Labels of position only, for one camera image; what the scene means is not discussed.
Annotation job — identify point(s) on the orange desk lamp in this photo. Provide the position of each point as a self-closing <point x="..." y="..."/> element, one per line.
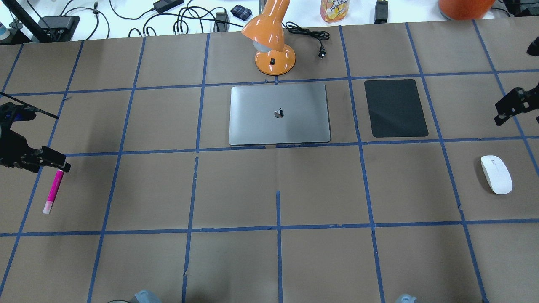
<point x="273" y="56"/>

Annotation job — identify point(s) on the dark blue small pouch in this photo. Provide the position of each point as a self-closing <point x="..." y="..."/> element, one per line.
<point x="241" y="12"/>

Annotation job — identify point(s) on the black power adapter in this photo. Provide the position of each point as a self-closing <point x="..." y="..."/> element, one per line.
<point x="381" y="12"/>

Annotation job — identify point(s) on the silver closed laptop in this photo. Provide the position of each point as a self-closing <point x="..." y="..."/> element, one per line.
<point x="279" y="114"/>

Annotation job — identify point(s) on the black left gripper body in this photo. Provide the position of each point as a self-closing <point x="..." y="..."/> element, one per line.
<point x="12" y="146"/>

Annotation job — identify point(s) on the pink marker pen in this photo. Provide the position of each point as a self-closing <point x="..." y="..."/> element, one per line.
<point x="53" y="192"/>

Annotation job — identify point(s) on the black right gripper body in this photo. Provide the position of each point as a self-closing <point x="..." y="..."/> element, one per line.
<point x="518" y="103"/>

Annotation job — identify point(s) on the black mousepad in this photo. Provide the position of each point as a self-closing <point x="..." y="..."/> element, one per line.
<point x="395" y="109"/>

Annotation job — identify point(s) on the yellow drink bottle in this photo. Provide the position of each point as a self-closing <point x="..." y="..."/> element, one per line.
<point x="332" y="11"/>

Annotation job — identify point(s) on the white computer mouse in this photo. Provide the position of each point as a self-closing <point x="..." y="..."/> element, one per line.
<point x="497" y="174"/>

